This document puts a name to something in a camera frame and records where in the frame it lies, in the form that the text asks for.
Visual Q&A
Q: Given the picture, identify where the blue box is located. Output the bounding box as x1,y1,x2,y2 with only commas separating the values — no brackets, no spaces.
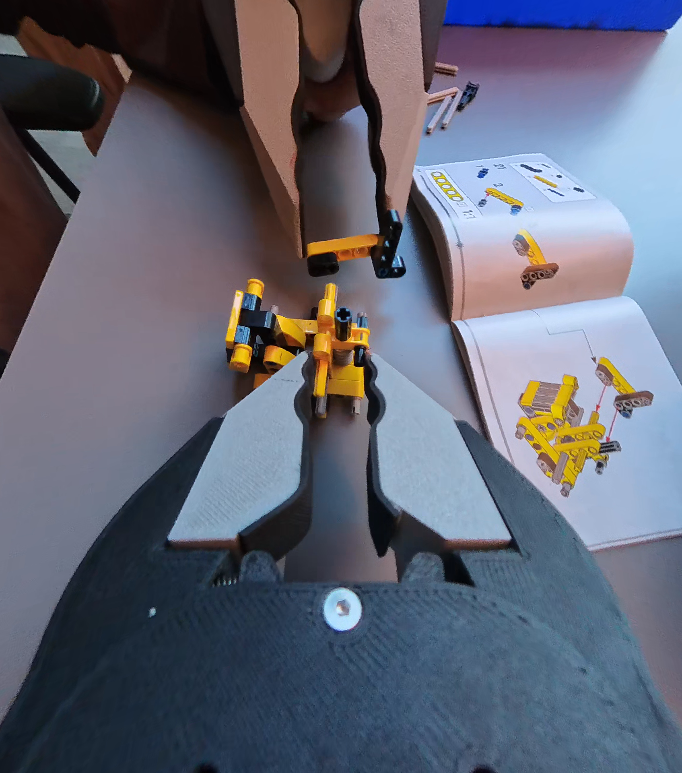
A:
442,0,682,31

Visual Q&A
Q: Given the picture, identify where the yellow beam with black brackets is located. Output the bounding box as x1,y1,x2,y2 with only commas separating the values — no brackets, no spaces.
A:
306,208,407,279

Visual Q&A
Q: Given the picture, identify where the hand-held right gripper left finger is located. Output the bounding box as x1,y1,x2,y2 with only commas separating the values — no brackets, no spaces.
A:
167,350,315,568

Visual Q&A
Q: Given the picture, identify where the yellow and black lego model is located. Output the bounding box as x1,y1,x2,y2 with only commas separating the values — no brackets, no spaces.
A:
224,278,373,419

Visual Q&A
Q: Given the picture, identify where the black office chair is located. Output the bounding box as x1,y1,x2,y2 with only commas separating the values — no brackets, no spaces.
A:
0,12,106,203

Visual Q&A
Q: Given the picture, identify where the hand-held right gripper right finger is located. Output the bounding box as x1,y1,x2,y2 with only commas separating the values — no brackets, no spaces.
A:
365,353,512,582

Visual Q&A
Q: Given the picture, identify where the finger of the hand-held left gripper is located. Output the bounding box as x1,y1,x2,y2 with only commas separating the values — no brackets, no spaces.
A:
353,0,427,215
233,0,308,259

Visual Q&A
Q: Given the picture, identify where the lego instruction booklet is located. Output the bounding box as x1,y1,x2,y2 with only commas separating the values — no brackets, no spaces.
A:
410,153,682,552

